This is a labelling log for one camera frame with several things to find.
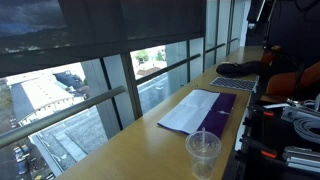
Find grey power adapter box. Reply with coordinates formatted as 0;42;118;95
280;105;320;123

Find orange chair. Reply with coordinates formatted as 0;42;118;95
259;45;320;102

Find white coiled cable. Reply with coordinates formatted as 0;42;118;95
292;117;320;145

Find clear drinking straw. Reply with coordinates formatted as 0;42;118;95
200;127;207;151

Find black fabric bag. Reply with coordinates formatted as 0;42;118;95
215;60;268;80

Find silver metal bars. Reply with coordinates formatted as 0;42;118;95
282;145;320;174

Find white paper sheet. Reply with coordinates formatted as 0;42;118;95
158;89;222;135

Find dark roller window blind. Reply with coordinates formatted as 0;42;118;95
0;0;207;78

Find black equipment cart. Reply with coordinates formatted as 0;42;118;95
222;99;320;180

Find dark window handrail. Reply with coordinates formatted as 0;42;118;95
134;53;202;86

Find flat grey keyboard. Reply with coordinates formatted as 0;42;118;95
209;76;258;93

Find black stand pole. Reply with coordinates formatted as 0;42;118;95
262;0;278;48

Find clear plastic cup with lid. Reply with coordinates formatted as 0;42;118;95
185;130;223;180

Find purple file holder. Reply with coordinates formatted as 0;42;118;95
157;88;238;139

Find black clamp with orange tip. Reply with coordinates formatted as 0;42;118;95
239;135;280;160
245;104;278;118

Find long grey window handrail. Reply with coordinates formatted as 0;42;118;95
0;85;127;150

